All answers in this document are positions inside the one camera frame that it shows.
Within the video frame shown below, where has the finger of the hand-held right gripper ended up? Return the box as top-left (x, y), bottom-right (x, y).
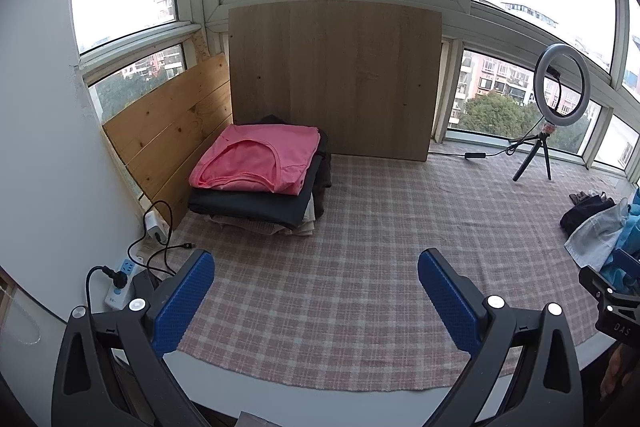
top-left (612, 248), bottom-right (640, 295)

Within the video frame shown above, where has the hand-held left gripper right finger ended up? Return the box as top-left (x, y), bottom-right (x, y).
top-left (417, 248), bottom-right (588, 427)

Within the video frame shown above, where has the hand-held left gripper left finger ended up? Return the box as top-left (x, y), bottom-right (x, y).
top-left (51, 248), bottom-right (241, 427)

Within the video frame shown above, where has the blue striped work coat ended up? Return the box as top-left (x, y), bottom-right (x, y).
top-left (599, 189), bottom-right (640, 294)

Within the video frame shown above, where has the person's right hand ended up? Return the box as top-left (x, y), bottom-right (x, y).
top-left (600, 347), bottom-right (633, 400)

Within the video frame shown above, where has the white garment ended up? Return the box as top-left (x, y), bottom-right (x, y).
top-left (565, 199), bottom-right (633, 270)

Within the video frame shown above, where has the white power strip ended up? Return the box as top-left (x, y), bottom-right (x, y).
top-left (104, 257), bottom-right (138, 312)

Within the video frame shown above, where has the dark navy garment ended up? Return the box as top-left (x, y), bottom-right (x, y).
top-left (559, 191), bottom-right (617, 238)

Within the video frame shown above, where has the white charger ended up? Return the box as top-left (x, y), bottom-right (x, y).
top-left (144, 214), bottom-right (168, 243)

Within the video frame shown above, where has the pink plaid blanket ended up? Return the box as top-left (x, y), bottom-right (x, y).
top-left (145, 152), bottom-right (640, 393)

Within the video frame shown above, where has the dark grey folded garment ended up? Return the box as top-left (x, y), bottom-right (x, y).
top-left (188, 152), bottom-right (323, 230)

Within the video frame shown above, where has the small black tripod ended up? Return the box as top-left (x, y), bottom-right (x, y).
top-left (512, 122), bottom-right (556, 182)

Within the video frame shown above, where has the pink folded shirt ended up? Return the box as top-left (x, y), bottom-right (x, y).
top-left (188, 125), bottom-right (321, 195)

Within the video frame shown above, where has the pine plank board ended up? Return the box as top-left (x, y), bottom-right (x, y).
top-left (102, 52), bottom-right (236, 230)

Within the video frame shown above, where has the dark brown folded garment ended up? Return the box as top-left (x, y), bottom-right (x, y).
top-left (257, 114), bottom-right (333, 202)

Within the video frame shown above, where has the large light wooden board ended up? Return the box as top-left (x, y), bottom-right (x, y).
top-left (227, 1), bottom-right (443, 162)

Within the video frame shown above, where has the black charging cable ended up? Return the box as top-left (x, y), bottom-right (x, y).
top-left (127, 201), bottom-right (196, 278)

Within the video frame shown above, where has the black plug with cable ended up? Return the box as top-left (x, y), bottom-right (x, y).
top-left (85, 264), bottom-right (132, 313)

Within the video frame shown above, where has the ring light cable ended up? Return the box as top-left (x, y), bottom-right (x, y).
top-left (429, 119), bottom-right (546, 160)

